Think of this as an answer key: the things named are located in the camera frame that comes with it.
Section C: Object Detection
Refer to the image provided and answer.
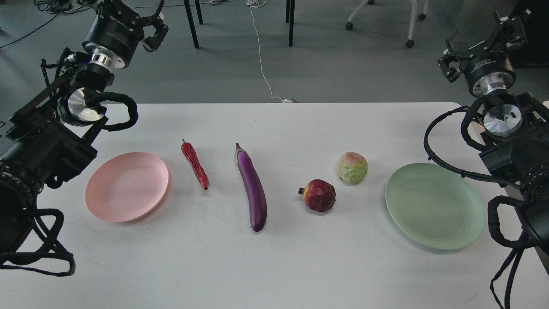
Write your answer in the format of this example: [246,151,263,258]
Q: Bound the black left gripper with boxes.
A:
[82,0,169,69]

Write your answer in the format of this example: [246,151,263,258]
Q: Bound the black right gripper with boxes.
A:
[437,12,527,97]

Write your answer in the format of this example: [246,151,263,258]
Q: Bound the red chili pepper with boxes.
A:
[181,139,209,191]

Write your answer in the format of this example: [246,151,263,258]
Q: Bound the purple eggplant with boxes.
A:
[235,143,268,233]

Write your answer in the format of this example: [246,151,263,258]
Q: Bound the red pomegranate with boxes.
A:
[298,179,337,213]

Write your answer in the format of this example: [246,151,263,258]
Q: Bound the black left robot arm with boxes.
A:
[0,0,169,276]

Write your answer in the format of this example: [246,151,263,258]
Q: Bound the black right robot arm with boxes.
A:
[423,7,549,309]

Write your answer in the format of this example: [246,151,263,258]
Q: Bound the black table leg left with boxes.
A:
[184,0,204,49]

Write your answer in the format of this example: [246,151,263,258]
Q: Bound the black table leg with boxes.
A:
[286,0,296,47]
[184,0,204,49]

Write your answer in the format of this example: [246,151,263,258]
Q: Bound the black equipment box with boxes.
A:
[508,0,549,68]

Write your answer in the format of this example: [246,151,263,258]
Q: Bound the white office chair base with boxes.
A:
[345,0,431,49]

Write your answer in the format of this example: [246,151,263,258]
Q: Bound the black table leg right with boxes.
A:
[286,0,296,47]

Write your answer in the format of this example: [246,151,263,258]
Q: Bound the pink plastic plate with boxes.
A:
[84,152,170,223]

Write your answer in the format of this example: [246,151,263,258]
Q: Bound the green plastic plate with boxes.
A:
[385,163,486,251]

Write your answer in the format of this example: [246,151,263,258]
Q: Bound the black floor cables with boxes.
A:
[0,0,99,50]

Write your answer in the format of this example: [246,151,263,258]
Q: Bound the white floor cable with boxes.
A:
[245,0,297,104]

